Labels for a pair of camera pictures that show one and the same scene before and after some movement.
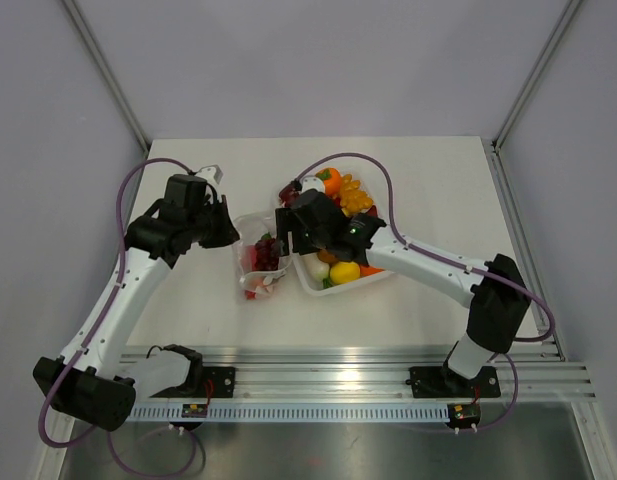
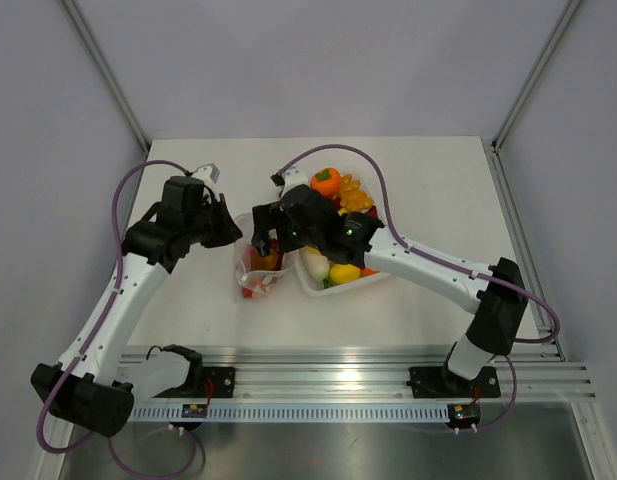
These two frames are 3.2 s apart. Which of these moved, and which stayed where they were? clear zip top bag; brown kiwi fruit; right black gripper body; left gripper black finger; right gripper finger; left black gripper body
Moved: brown kiwi fruit; right gripper finger
Stayed: left gripper black finger; right black gripper body; left black gripper body; clear zip top bag
